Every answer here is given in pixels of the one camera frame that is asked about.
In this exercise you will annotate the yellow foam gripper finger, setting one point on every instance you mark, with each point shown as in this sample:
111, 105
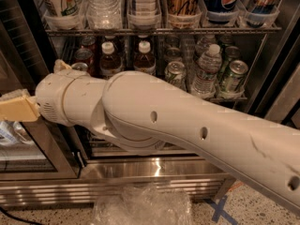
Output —
60, 65
19, 106

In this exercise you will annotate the white 7up can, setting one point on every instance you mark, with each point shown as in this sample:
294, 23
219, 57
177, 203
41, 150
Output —
62, 2

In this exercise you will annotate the green ginger ale can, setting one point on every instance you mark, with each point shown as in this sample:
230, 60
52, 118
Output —
230, 53
233, 76

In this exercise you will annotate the glass fridge door left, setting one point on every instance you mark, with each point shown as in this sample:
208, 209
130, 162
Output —
30, 150

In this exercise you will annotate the silver can behind diet 7up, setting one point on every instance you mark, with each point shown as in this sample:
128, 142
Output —
172, 54

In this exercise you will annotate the green ginger ale can behind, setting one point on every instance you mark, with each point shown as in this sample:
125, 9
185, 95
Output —
230, 53

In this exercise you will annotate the green ginger ale can front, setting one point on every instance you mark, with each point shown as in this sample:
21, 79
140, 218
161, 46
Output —
233, 76

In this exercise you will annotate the stainless steel fridge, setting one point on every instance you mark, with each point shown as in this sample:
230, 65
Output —
104, 168

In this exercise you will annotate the red coca-cola can front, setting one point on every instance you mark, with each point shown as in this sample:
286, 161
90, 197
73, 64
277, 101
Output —
81, 66

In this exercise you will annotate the red coca-cola can back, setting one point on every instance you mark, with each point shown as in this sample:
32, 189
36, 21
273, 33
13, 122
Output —
90, 43

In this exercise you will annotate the clear plastic wrap bundle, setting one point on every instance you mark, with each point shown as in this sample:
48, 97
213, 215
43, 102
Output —
143, 206

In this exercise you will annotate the right brown tea bottle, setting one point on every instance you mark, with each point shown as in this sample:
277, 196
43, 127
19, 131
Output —
145, 61

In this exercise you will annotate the blue red striped can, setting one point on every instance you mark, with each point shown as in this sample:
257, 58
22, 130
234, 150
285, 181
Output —
259, 11

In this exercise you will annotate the clear water bottle shelf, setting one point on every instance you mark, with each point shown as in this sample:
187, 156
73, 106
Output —
104, 14
208, 66

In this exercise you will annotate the clear water bottle top shelf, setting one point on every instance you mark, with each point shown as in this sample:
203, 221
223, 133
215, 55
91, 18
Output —
104, 14

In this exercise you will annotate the brown tea bottle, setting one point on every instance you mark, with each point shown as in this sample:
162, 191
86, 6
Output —
145, 61
110, 62

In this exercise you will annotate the red coca-cola can middle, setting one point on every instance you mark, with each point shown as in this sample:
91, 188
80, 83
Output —
86, 56

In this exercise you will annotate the clear water bottle middle shelf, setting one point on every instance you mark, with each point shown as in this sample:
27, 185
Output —
208, 66

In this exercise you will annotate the blue pepsi can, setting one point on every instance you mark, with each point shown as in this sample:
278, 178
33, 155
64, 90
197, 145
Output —
218, 7

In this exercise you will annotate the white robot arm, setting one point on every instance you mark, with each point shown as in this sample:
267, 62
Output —
140, 113

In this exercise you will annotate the left brown tea bottle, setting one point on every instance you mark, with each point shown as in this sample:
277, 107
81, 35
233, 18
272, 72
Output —
110, 62

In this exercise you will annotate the red coca-cola can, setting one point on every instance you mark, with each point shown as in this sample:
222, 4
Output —
90, 43
86, 56
81, 66

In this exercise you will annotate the blue tape cross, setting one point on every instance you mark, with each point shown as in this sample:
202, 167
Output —
219, 211

